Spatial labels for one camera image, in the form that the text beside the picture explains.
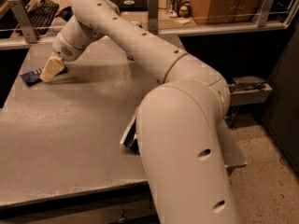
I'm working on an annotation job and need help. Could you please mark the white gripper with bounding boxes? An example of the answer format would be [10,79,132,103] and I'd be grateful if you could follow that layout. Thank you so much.
[39,33,82,82]

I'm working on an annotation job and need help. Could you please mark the blue rxbar blueberry bar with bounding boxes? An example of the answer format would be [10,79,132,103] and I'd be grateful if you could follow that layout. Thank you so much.
[20,66,69,87]

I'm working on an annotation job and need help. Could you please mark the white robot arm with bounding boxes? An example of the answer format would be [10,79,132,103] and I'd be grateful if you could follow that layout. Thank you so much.
[40,0,241,224]

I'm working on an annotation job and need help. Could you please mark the black keyboard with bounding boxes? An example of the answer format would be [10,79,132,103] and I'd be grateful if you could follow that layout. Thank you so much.
[25,0,59,35]

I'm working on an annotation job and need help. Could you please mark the black headphones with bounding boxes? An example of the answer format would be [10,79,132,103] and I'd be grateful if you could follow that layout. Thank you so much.
[56,7,73,21]

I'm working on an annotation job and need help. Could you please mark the black laptop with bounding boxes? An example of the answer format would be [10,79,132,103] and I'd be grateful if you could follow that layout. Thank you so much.
[110,0,148,11]

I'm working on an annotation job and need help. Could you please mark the blue Kettle chips bag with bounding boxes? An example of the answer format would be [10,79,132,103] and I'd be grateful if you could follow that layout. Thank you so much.
[120,110,139,153]

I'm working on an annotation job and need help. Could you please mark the cans on back desk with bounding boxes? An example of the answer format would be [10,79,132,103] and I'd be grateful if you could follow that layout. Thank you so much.
[166,0,190,18]

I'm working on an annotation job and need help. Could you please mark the table drawer front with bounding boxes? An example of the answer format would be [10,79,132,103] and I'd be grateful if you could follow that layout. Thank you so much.
[0,185,160,224]

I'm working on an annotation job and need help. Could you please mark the brown cardboard box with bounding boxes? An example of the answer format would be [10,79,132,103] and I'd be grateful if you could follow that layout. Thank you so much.
[190,0,262,25]

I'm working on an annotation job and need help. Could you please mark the grey open drawer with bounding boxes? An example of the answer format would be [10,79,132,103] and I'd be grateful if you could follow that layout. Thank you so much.
[229,76,272,106]

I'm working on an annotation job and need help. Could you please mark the left metal bracket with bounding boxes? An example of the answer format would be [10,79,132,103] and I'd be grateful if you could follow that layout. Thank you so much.
[8,0,37,44]

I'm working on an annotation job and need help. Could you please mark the metal bracket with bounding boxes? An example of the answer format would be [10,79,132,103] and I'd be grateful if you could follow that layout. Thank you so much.
[8,0,37,44]
[255,0,274,27]
[148,0,159,35]

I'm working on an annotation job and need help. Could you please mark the middle metal bracket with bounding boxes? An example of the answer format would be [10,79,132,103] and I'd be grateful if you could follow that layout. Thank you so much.
[148,0,159,35]

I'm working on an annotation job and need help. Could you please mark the right metal bracket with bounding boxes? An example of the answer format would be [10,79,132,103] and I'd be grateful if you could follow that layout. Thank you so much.
[255,0,274,27]

